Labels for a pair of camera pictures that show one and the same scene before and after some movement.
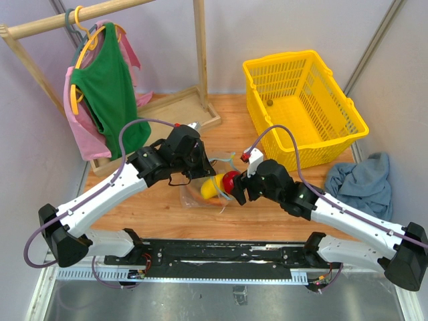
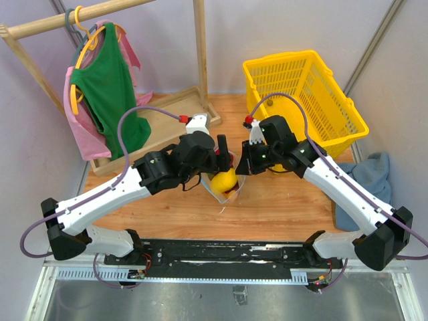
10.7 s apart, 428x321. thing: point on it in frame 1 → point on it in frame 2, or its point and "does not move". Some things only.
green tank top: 108,86 does not move
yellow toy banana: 212,186 → 223,181
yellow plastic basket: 299,91 does not move
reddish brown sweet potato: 217,200 → 230,192
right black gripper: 238,190 → 244,166
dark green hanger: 83,39 does not move
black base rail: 219,258 does not move
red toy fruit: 228,181 → 231,157
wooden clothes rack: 184,112 does not move
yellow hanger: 91,42 does not move
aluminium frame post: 371,46 does not move
